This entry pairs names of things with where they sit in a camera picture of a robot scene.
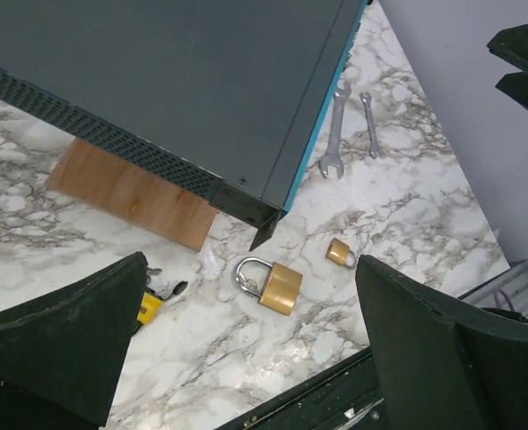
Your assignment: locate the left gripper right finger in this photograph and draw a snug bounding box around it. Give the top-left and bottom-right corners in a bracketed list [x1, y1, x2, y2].
[355, 255, 528, 429]

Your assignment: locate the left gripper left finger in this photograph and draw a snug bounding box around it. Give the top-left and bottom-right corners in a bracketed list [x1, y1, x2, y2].
[0, 252, 147, 429]

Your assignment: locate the yellow padlock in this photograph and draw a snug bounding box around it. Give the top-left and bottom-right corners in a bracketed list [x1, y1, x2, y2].
[132, 288, 164, 335]

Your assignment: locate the small brass padlock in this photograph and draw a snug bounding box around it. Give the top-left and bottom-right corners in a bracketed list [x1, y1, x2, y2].
[325, 238, 359, 269]

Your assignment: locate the large brass padlock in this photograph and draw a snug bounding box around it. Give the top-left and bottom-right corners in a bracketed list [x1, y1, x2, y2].
[234, 257, 303, 316]

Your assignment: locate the small silver wrench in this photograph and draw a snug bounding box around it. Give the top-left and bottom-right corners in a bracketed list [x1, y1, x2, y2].
[359, 91, 380, 158]

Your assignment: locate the wooden board stand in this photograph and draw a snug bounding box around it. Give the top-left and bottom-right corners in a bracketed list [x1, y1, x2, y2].
[46, 138, 218, 252]

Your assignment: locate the large silver wrench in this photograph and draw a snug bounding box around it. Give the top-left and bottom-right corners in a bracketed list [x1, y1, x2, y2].
[318, 81, 351, 179]

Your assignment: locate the dark network switch box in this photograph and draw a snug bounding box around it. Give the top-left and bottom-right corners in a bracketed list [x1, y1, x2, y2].
[0, 1, 366, 246]

